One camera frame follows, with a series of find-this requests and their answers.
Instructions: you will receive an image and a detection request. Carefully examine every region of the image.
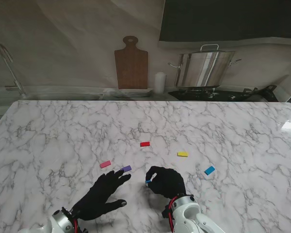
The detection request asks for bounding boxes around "dark range hood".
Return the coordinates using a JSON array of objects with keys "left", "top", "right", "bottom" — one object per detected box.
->
[{"left": 159, "top": 0, "right": 291, "bottom": 42}]

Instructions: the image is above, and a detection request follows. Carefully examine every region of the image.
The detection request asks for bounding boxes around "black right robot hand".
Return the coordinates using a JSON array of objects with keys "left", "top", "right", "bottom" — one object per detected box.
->
[{"left": 145, "top": 166, "right": 187, "bottom": 200}]

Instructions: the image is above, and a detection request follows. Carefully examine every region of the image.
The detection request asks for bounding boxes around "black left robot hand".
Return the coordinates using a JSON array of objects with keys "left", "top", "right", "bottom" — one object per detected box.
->
[{"left": 71, "top": 169, "right": 132, "bottom": 221}]

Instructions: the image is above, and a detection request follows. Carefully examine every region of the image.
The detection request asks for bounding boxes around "white candle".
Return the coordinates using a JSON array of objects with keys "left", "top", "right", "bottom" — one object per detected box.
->
[{"left": 154, "top": 71, "right": 167, "bottom": 94}]

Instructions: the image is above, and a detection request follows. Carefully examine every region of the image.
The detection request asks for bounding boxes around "black gas stove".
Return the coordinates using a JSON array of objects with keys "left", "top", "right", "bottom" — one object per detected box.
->
[{"left": 168, "top": 85, "right": 245, "bottom": 102}]

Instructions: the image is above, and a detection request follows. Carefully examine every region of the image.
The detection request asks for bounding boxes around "steel sink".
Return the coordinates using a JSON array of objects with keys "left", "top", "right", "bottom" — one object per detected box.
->
[{"left": 0, "top": 86, "right": 105, "bottom": 100}]

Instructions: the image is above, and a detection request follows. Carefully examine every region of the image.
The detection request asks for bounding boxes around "brown wooden cutting board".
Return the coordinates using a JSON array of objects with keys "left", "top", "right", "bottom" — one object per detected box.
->
[{"left": 114, "top": 35, "right": 149, "bottom": 90}]

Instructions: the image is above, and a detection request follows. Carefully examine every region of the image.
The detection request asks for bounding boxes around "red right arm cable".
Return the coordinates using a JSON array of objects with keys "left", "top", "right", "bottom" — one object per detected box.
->
[{"left": 167, "top": 196, "right": 179, "bottom": 230}]

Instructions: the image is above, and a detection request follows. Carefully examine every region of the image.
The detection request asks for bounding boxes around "steel stockpot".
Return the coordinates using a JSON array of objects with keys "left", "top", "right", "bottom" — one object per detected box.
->
[{"left": 169, "top": 43, "right": 242, "bottom": 88}]

